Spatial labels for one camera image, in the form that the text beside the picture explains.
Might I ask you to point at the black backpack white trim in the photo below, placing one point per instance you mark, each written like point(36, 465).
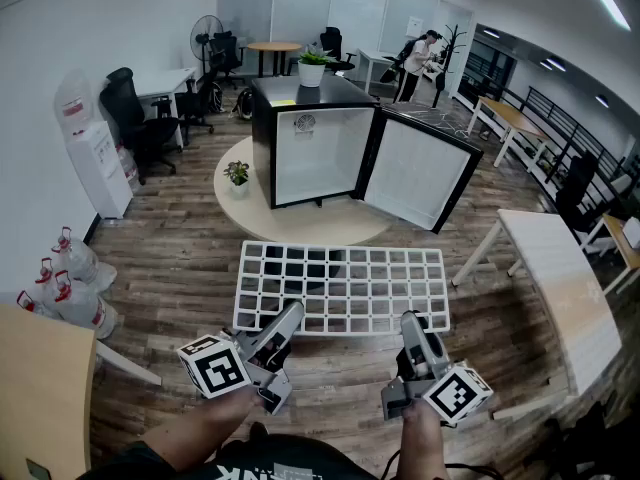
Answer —
point(216, 97)

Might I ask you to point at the black bag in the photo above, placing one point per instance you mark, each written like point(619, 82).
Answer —
point(244, 104)

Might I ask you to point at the black marble round table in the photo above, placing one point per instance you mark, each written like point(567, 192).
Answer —
point(440, 118)

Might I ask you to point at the person's left forearm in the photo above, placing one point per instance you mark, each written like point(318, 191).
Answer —
point(200, 428)

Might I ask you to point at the black standing fan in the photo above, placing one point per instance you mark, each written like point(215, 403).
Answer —
point(202, 35)

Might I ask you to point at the person's left black shoe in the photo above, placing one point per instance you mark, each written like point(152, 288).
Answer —
point(257, 429)

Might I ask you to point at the white wall notice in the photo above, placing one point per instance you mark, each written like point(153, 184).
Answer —
point(415, 26)

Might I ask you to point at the round wooden table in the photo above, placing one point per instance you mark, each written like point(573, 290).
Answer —
point(274, 46)

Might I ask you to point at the black mesh office chair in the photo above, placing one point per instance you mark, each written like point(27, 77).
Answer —
point(125, 108)

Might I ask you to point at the wooden table white legs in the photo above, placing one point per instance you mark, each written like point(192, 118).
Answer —
point(510, 115)

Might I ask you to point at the person's right forearm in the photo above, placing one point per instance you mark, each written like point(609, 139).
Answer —
point(422, 443)

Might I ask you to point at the black mini fridge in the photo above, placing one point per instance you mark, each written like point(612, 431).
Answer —
point(262, 133)

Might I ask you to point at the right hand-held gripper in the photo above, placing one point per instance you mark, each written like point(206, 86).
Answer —
point(457, 393)

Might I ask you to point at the white water dispenser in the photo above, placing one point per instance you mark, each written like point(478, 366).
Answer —
point(97, 178)

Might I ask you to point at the white slatted table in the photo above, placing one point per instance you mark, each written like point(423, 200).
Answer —
point(560, 278)

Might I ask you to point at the table power socket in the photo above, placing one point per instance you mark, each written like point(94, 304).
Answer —
point(37, 470)

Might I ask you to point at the black coat rack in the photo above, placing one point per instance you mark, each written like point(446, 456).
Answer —
point(440, 80)

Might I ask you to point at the large clear dispenser bottle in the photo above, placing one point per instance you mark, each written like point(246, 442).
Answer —
point(75, 100)

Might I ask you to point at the person's black printed t-shirt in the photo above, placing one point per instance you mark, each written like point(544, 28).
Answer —
point(280, 460)

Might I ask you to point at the clear water jug red label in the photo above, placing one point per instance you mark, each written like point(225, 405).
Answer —
point(129, 168)

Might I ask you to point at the white wire fridge shelf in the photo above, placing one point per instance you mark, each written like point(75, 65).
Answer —
point(350, 333)

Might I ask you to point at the small wooden table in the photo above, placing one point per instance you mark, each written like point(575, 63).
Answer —
point(617, 233)

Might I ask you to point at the white office desk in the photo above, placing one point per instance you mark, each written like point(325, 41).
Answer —
point(160, 80)
point(372, 55)

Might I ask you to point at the large plant in white pot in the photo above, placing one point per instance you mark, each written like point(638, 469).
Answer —
point(311, 74)

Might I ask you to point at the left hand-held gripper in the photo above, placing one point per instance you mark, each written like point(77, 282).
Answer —
point(215, 368)

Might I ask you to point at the small plant in white pot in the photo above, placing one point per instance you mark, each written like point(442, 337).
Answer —
point(239, 189)

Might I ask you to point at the round beige platform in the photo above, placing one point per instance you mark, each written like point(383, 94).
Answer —
point(300, 225)

